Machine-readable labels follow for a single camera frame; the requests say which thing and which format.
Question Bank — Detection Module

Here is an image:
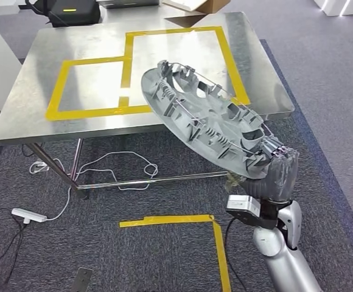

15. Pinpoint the black case yellow stripe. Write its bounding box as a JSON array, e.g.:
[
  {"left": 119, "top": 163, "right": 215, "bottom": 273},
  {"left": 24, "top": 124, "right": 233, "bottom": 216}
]
[{"left": 47, "top": 0, "right": 101, "bottom": 28}]

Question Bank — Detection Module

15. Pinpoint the white power cable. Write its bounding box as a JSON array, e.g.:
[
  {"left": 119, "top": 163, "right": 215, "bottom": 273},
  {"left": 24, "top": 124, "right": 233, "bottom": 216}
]
[{"left": 29, "top": 151, "right": 159, "bottom": 223}]

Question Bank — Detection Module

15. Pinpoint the white flat box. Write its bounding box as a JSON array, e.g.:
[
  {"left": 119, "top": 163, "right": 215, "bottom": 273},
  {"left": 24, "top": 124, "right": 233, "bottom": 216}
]
[{"left": 163, "top": 0, "right": 208, "bottom": 13}]

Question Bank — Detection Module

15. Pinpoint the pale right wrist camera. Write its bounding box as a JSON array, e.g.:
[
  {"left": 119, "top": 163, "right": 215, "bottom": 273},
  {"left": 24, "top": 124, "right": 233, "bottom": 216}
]
[{"left": 226, "top": 195, "right": 261, "bottom": 225}]

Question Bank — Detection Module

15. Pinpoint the white power strip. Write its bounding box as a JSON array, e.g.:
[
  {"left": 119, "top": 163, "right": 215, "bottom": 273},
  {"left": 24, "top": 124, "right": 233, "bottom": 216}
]
[{"left": 11, "top": 207, "right": 48, "bottom": 225}]

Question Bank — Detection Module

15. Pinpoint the grey plastic wheel cover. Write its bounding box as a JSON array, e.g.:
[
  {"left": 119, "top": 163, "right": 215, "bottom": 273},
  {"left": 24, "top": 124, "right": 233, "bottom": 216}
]
[{"left": 141, "top": 59, "right": 286, "bottom": 180}]

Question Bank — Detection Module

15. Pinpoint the black floor cable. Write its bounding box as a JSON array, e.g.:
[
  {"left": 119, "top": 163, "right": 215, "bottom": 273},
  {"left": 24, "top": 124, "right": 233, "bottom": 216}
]
[{"left": 0, "top": 207, "right": 25, "bottom": 283}]

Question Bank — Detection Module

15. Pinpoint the steel workbench table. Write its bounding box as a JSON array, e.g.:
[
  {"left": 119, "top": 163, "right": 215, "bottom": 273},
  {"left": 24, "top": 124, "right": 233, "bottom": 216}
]
[{"left": 0, "top": 11, "right": 296, "bottom": 200}]

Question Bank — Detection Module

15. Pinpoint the black camera cable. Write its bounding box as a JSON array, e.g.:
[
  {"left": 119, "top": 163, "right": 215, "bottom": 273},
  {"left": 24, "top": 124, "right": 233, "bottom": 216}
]
[{"left": 224, "top": 217, "right": 241, "bottom": 292}]

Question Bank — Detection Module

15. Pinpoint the brown cardboard box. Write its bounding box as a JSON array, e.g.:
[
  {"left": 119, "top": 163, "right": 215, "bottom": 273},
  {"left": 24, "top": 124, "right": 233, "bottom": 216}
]
[{"left": 196, "top": 0, "right": 232, "bottom": 15}]

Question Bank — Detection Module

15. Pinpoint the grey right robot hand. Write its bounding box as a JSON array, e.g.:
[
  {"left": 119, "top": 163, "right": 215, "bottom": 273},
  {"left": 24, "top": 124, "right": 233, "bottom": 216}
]
[{"left": 224, "top": 147, "right": 299, "bottom": 203}]

